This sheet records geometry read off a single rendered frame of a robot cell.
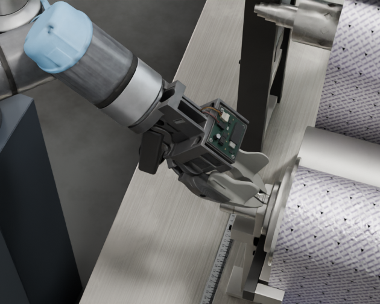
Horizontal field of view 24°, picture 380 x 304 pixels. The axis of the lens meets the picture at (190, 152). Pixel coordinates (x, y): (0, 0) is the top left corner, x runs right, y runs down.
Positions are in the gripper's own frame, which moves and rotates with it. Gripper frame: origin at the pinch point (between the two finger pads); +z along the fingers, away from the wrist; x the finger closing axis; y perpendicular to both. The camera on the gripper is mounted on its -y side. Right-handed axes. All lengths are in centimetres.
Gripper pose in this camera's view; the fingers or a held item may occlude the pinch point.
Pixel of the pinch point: (252, 195)
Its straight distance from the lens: 113.6
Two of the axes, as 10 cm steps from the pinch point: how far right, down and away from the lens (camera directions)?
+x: 3.1, -8.0, 5.1
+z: 7.3, 5.4, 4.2
